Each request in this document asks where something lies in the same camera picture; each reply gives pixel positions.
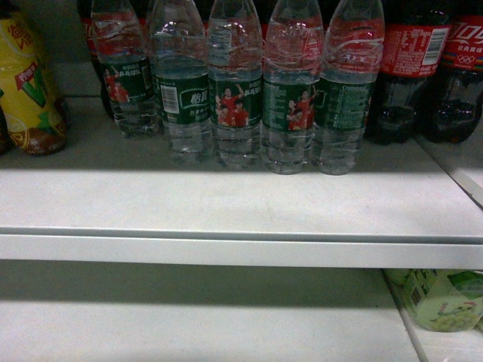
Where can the water bottle behind front one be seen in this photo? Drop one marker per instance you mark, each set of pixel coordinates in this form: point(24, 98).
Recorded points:
point(292, 59)

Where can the water bottle far left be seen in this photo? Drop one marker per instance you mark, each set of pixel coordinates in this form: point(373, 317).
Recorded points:
point(121, 49)

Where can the cola bottle olympic label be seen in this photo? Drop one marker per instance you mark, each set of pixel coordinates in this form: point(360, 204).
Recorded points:
point(456, 104)

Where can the water bottle barcode label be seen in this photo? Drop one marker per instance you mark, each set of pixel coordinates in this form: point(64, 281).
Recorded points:
point(176, 39)

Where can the cola bottle red label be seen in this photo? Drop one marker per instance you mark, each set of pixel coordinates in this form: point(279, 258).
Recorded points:
point(415, 34)

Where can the water bottle athletes label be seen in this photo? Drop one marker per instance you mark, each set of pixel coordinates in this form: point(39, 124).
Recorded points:
point(235, 53)

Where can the yellow lemon tea bottle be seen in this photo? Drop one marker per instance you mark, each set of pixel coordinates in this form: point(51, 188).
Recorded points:
point(29, 96)

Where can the green grape juice bottle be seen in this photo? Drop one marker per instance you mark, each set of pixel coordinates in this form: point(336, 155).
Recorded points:
point(440, 300)

